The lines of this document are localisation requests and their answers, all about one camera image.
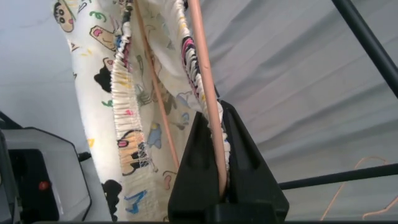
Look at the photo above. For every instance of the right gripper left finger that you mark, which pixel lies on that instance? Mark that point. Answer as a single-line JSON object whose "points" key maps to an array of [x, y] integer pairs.
{"points": [[196, 186]]}

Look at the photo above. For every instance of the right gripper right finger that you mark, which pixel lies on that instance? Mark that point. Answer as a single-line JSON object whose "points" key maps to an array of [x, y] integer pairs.
{"points": [[252, 193]]}

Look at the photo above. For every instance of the cream printed garment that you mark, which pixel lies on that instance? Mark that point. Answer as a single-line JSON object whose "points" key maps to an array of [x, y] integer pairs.
{"points": [[93, 109]]}

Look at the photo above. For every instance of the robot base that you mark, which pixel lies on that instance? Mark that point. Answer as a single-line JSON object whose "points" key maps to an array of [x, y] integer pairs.
{"points": [[46, 174]]}

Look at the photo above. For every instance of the black clothes rack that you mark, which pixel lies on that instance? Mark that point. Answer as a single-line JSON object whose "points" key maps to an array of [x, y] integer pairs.
{"points": [[367, 37]]}

